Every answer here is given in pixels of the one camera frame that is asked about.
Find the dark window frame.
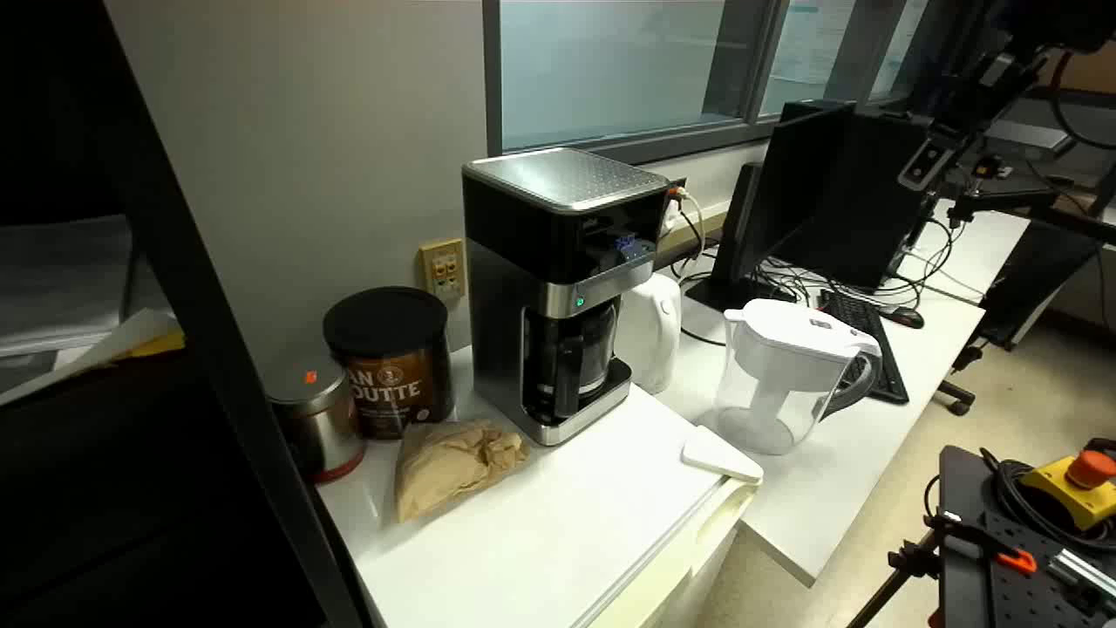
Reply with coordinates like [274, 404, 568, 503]
[480, 0, 969, 168]

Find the white water filter pitcher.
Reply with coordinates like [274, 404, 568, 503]
[712, 295, 884, 459]

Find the glass coffee carafe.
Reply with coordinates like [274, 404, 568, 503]
[528, 302, 619, 404]

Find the black computer monitor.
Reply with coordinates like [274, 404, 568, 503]
[704, 97, 933, 312]

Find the brown paper bag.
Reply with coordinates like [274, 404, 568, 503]
[389, 415, 532, 526]

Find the black power cable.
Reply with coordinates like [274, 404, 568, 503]
[666, 181, 712, 269]

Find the yellow emergency stop red button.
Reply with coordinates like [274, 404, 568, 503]
[1018, 437, 1116, 535]

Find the black office chair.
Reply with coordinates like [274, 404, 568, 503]
[930, 214, 1104, 417]

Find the white mini fridge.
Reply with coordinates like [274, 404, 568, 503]
[317, 346, 767, 628]

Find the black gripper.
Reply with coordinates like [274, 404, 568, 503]
[894, 122, 977, 196]

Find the black clamp orange tip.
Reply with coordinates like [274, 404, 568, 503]
[924, 511, 1039, 580]

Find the steel canister with red dot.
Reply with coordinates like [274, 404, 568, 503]
[266, 361, 366, 489]

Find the stack of papers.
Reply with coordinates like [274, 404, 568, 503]
[0, 214, 188, 409]

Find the black and steel coffee maker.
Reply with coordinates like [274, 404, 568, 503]
[459, 144, 680, 448]

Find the black keyboard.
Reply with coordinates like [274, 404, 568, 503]
[817, 285, 915, 409]

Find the brown coffee can black lid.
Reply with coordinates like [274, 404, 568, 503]
[322, 283, 455, 444]

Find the beige wall outlet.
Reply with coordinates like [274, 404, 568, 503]
[415, 233, 471, 310]

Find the black camera tripod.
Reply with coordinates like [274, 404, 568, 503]
[845, 530, 950, 628]

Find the black shelving unit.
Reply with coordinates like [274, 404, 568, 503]
[0, 0, 372, 628]

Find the white electric kettle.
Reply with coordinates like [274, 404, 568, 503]
[610, 269, 686, 398]

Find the black perforated robot table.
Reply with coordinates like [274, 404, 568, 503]
[933, 444, 1116, 628]

